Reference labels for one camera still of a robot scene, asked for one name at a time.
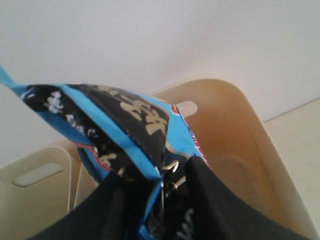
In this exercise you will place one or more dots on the cream bin circle mark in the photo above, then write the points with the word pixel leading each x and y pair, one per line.
pixel 239 150

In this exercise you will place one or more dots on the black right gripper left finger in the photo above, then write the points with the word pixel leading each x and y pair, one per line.
pixel 100 210

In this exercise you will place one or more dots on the cream bin square mark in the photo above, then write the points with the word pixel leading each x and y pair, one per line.
pixel 40 185

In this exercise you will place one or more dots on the blue black snack bag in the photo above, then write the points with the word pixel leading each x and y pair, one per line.
pixel 135 146

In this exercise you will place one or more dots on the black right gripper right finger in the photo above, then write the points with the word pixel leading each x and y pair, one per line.
pixel 216 213

